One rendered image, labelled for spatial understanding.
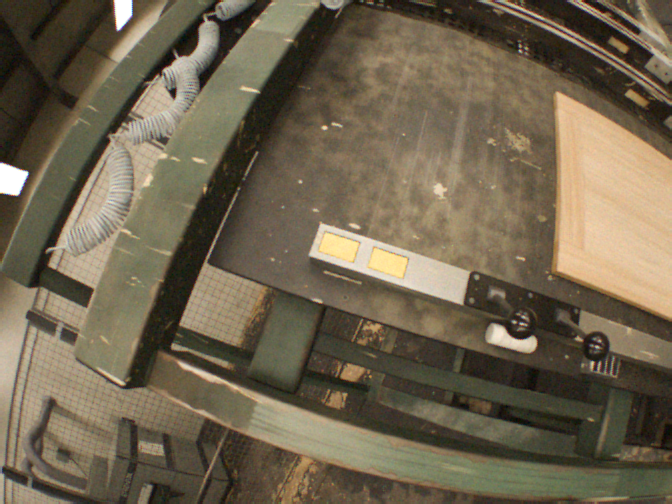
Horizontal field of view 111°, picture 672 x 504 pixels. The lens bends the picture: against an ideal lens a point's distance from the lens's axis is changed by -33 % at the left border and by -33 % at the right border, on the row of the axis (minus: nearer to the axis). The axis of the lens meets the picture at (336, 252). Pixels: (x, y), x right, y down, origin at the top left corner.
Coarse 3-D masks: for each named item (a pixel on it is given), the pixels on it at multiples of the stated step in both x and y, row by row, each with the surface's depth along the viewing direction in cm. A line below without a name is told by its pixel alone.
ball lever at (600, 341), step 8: (560, 312) 42; (568, 312) 42; (560, 320) 42; (568, 320) 40; (576, 328) 38; (584, 336) 35; (592, 336) 32; (600, 336) 32; (584, 344) 33; (592, 344) 32; (600, 344) 31; (608, 344) 31; (584, 352) 33; (592, 352) 32; (600, 352) 31; (592, 360) 32
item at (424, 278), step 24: (360, 240) 47; (336, 264) 46; (360, 264) 46; (408, 264) 46; (432, 264) 46; (408, 288) 45; (432, 288) 45; (456, 288) 45; (480, 312) 45; (552, 336) 45; (624, 336) 43; (648, 336) 43; (624, 360) 45; (648, 360) 41
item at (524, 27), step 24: (408, 0) 70; (432, 0) 68; (456, 0) 65; (480, 0) 63; (480, 24) 69; (504, 24) 66; (528, 24) 63; (552, 24) 63; (552, 48) 66; (576, 48) 62; (600, 48) 62; (600, 72) 64; (624, 72) 60; (648, 96) 61
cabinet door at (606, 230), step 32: (576, 128) 58; (608, 128) 59; (576, 160) 55; (608, 160) 56; (640, 160) 57; (576, 192) 53; (608, 192) 54; (640, 192) 55; (576, 224) 51; (608, 224) 52; (640, 224) 52; (576, 256) 49; (608, 256) 50; (640, 256) 50; (608, 288) 48; (640, 288) 48
